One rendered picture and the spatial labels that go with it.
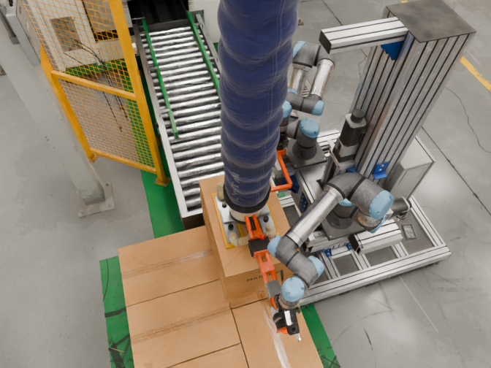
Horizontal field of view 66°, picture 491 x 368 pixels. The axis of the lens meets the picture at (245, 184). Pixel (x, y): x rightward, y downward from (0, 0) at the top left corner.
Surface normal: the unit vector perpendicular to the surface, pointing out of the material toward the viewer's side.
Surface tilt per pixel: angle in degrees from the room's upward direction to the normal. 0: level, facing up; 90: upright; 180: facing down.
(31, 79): 90
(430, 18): 0
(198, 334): 0
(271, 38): 76
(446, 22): 0
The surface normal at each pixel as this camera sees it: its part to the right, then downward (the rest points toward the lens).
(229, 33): -0.58, 0.44
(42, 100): 0.32, 0.79
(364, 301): 0.03, -0.57
